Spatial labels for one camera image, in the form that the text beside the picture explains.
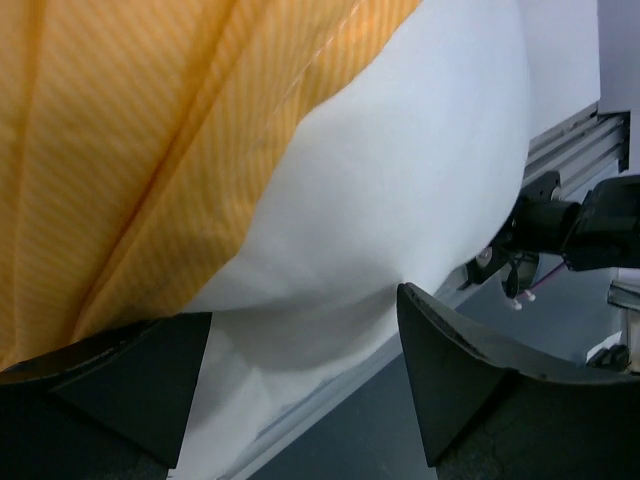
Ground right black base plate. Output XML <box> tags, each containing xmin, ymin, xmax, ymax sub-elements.
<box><xmin>458</xmin><ymin>171</ymin><xmax>561</xmax><ymax>291</ymax></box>

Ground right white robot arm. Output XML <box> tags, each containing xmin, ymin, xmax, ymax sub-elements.
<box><xmin>494</xmin><ymin>175</ymin><xmax>639</xmax><ymax>272</ymax></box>

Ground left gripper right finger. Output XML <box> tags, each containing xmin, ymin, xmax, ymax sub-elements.
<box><xmin>396</xmin><ymin>283</ymin><xmax>639</xmax><ymax>479</ymax></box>

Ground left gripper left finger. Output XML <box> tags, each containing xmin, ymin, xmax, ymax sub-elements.
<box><xmin>1</xmin><ymin>313</ymin><xmax>211</xmax><ymax>479</ymax></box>

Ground white pillow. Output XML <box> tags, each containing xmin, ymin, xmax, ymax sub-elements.
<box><xmin>173</xmin><ymin>1</ymin><xmax>600</xmax><ymax>479</ymax></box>

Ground orange Mickey Mouse pillowcase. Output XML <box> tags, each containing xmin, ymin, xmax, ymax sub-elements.
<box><xmin>1</xmin><ymin>1</ymin><xmax>417</xmax><ymax>367</ymax></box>

